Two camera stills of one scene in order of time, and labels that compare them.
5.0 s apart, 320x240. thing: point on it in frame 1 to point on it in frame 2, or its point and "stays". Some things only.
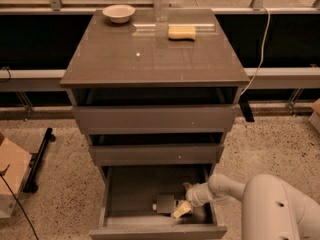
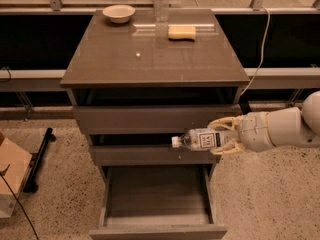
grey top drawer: [156, 108] stays
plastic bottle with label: [165, 204] to [201, 139]
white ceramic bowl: [119, 14] stays
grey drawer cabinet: [155, 99] stays
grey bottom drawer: [129, 193] stays
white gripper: [193, 195] to [254, 132]
